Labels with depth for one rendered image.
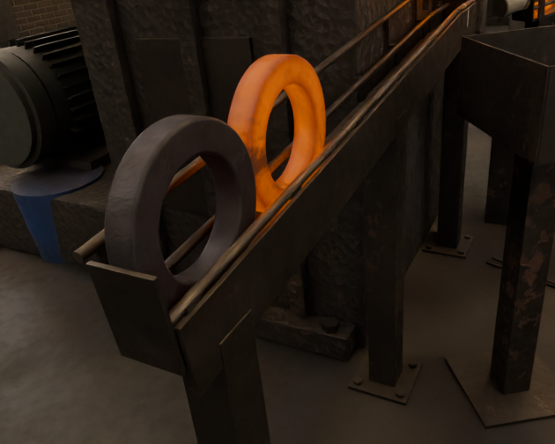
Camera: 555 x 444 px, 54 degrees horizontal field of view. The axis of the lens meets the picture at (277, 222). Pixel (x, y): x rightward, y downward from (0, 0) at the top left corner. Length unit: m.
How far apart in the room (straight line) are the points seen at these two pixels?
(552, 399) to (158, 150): 1.04
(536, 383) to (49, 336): 1.21
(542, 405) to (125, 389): 0.91
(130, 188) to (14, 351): 1.22
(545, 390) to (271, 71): 0.95
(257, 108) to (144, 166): 0.17
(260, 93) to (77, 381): 1.02
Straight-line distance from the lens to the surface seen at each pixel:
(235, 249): 0.53
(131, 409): 1.33
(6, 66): 1.85
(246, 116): 0.58
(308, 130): 0.71
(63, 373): 1.49
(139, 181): 0.44
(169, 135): 0.46
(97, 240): 0.51
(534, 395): 1.30
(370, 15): 1.11
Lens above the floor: 0.90
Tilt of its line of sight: 28 degrees down
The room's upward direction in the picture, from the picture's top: 6 degrees counter-clockwise
